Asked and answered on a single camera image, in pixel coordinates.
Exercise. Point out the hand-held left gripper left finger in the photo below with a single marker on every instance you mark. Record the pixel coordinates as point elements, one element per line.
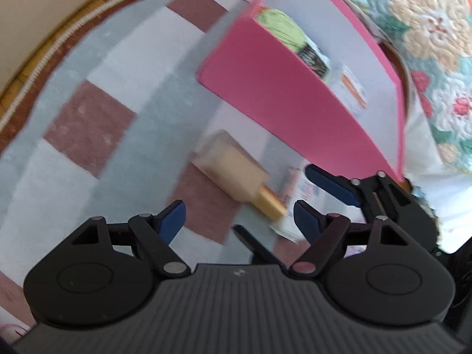
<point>171,221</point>

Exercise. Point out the beige foundation bottle gold cap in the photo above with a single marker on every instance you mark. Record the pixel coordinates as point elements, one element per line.
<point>232,169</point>

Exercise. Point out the pink cardboard box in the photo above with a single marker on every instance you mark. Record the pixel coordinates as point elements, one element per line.
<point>280,88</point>

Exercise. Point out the green yarn ball black label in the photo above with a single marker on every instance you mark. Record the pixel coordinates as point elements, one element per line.
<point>287,29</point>

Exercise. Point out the floral quilt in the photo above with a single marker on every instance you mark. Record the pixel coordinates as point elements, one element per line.
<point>424,25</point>

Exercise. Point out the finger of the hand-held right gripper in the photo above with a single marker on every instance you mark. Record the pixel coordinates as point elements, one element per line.
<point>332,184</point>
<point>261,247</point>

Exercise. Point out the small white tissue pack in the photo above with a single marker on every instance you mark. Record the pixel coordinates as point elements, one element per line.
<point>291,199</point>

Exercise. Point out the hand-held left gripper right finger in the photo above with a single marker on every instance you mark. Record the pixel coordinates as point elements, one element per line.
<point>306,221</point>

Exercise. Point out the orange white paper label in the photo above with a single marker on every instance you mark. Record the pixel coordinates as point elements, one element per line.
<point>354,90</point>

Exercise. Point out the checkered rug brown border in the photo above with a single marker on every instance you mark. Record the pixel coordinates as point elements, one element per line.
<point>110,118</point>

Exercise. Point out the beige cabinet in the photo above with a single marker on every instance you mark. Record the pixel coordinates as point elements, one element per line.
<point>55,3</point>

